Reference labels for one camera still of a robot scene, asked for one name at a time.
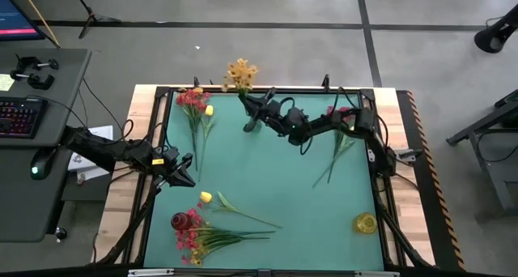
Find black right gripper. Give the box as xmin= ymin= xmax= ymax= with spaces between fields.
xmin=239 ymin=87 xmax=295 ymax=134

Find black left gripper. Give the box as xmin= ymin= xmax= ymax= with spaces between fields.
xmin=155 ymin=146 xmax=197 ymax=188

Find red artificial flower bunch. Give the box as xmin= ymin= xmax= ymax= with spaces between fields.
xmin=175 ymin=88 xmax=212 ymax=173
xmin=175 ymin=207 xmax=277 ymax=266
xmin=312 ymin=104 xmax=356 ymax=189

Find yellow glass vase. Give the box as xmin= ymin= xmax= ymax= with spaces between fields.
xmin=354 ymin=211 xmax=378 ymax=235

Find red glass vase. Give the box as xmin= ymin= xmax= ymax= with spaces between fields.
xmin=170 ymin=211 xmax=193 ymax=232

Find white paper sheets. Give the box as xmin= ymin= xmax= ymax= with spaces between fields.
xmin=66 ymin=125 xmax=115 ymax=185

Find teal table mat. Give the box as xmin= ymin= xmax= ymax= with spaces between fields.
xmin=143 ymin=91 xmax=384 ymax=271

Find black computer mouse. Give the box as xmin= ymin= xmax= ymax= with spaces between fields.
xmin=30 ymin=147 xmax=57 ymax=181

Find grey desk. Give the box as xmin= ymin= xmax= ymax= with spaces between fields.
xmin=0 ymin=48 xmax=93 ymax=244

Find black screw clamp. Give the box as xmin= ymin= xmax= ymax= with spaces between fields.
xmin=9 ymin=69 xmax=56 ymax=91
xmin=15 ymin=54 xmax=60 ymax=72

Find backlit black keyboard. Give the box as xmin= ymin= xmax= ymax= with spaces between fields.
xmin=0 ymin=96 xmax=49 ymax=139

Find black tripod stand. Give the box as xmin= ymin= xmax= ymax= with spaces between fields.
xmin=67 ymin=0 xmax=122 ymax=40

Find black hazard-striped table edge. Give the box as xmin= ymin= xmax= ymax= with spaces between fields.
xmin=396 ymin=89 xmax=466 ymax=272

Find thin yellow rod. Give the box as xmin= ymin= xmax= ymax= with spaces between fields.
xmin=15 ymin=0 xmax=62 ymax=49

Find monitor with blue screen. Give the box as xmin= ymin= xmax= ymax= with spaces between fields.
xmin=0 ymin=0 xmax=46 ymax=42

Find black round stand base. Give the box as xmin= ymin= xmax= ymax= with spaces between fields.
xmin=473 ymin=3 xmax=518 ymax=54

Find black aluminium table frame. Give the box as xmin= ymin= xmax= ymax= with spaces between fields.
xmin=93 ymin=84 xmax=435 ymax=270

